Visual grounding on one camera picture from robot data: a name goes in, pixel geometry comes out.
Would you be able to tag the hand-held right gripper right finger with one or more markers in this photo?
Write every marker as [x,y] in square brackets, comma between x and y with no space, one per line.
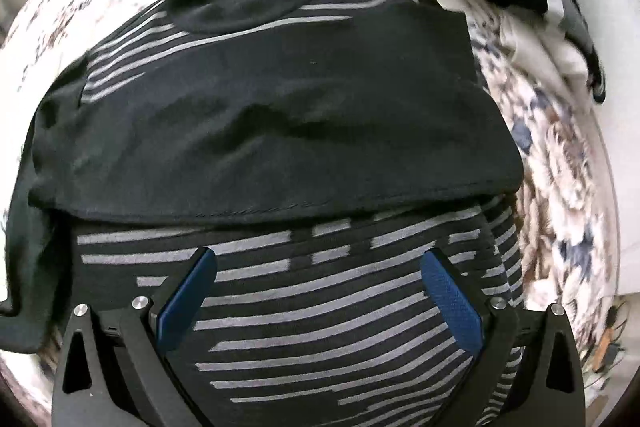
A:
[450,302]

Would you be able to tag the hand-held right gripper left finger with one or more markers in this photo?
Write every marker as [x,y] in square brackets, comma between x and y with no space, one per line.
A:
[187,297]

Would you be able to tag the black grey-striped t-shirt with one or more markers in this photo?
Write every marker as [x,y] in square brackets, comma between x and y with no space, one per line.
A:
[300,107]

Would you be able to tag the floral printed blanket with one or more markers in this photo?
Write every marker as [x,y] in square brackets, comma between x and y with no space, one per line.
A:
[550,167]

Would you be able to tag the white crumpled garment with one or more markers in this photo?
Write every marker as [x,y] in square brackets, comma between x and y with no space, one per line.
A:
[530,32]

